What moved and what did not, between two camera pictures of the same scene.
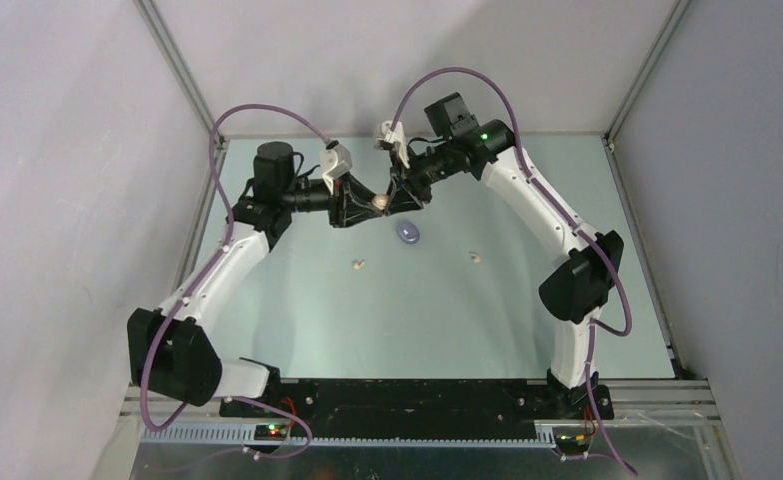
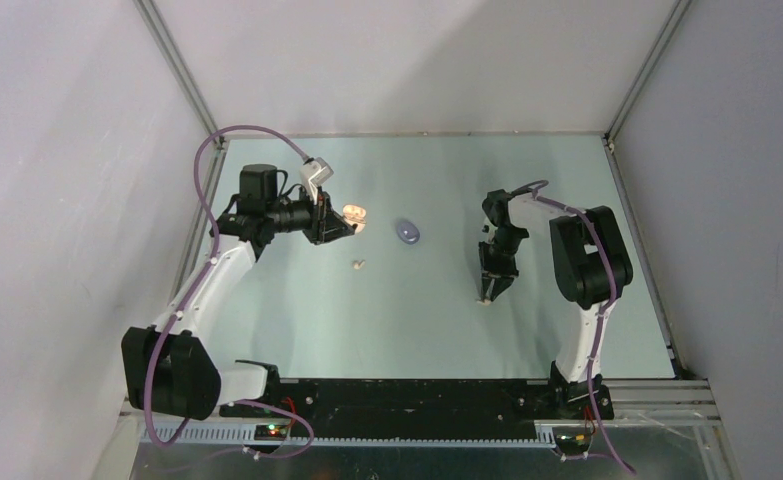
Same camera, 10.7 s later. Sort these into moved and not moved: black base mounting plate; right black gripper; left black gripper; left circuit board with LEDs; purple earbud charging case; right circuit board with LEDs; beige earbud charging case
Moved: right black gripper; beige earbud charging case; left black gripper
Not moved: right circuit board with LEDs; left circuit board with LEDs; purple earbud charging case; black base mounting plate
